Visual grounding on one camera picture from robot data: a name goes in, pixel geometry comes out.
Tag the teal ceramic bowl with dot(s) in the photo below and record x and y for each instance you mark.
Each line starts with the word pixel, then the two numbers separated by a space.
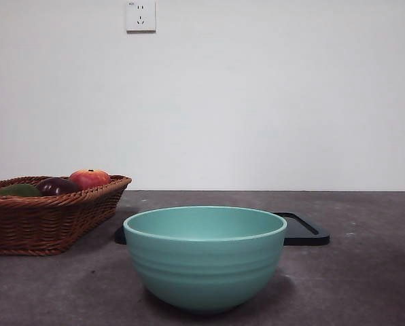
pixel 206 265

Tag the green avocado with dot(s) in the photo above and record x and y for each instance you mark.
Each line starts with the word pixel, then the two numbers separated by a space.
pixel 17 191

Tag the red apple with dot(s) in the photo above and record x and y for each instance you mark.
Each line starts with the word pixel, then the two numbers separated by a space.
pixel 88 178

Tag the black rectangular tray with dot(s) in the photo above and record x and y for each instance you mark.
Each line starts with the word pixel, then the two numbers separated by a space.
pixel 308 234

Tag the dark purple round fruit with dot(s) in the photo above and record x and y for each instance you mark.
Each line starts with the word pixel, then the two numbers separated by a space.
pixel 58 186

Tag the brown wicker basket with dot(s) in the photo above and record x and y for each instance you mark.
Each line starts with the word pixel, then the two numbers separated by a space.
pixel 36 224

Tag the white wall power socket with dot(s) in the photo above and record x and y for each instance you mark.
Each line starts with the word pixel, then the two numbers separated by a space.
pixel 141 17

